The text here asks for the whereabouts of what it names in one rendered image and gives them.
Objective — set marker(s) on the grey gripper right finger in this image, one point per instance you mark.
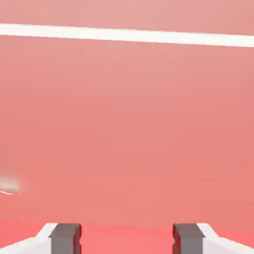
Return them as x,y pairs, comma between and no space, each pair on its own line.
188,240

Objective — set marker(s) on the large pink cabinet door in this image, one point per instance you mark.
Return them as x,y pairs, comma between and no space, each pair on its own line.
127,127

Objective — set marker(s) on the pink painted cabinet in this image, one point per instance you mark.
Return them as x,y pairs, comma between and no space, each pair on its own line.
127,36

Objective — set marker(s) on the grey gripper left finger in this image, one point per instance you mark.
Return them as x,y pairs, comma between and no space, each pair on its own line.
63,240

